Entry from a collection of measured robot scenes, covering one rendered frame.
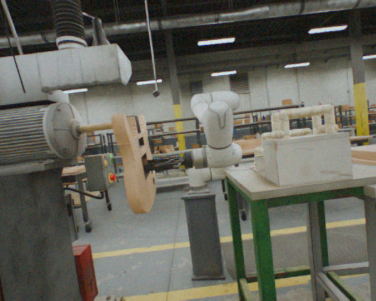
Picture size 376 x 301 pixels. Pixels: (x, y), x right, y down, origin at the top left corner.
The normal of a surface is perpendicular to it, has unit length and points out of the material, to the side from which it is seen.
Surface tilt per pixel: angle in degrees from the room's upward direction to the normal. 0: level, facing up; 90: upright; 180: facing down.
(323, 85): 90
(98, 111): 90
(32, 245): 90
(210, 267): 90
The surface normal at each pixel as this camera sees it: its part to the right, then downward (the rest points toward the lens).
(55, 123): 0.88, -0.15
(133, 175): -0.02, -0.20
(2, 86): 0.02, 0.05
